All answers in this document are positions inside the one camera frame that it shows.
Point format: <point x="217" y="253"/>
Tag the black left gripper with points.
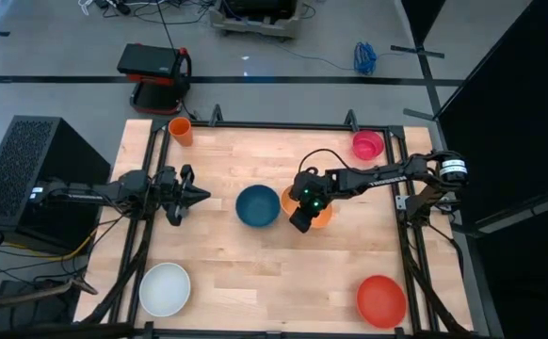
<point x="172" y="193"/>

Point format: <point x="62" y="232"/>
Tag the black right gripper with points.
<point x="309" y="188"/>

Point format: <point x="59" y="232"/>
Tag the orange plastic bowl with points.
<point x="323" y="219"/>

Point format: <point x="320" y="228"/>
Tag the dark blue plastic bowl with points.
<point x="257" y="205"/>

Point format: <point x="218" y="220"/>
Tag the white plastic bowl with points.
<point x="165" y="289"/>

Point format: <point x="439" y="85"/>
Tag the red plastic bowl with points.
<point x="381" y="301"/>

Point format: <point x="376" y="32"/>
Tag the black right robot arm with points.
<point x="387" y="180"/>

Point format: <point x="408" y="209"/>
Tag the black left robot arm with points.
<point x="90" y="192"/>

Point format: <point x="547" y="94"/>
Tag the orange plastic cup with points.
<point x="181" y="132"/>

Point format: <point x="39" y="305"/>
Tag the pink plastic cup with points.
<point x="367" y="146"/>

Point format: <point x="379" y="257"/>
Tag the red and black equipment cart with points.
<point x="147" y="59"/>

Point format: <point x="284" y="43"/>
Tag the grey wheeled cart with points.
<point x="255" y="26"/>

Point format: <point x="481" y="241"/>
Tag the black computer tower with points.
<point x="15" y="160"/>

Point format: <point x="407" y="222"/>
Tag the black power strip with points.
<point x="121" y="8"/>

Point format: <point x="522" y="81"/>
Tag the black floor box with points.
<point x="20" y="315"/>

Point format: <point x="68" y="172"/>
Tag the large black partition panel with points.
<point x="514" y="117"/>

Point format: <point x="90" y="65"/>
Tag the grey frame brace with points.
<point x="216" y="109"/>
<point x="350" y="114"/>

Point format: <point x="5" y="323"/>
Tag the silver metal bracket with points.
<point x="401" y="202"/>

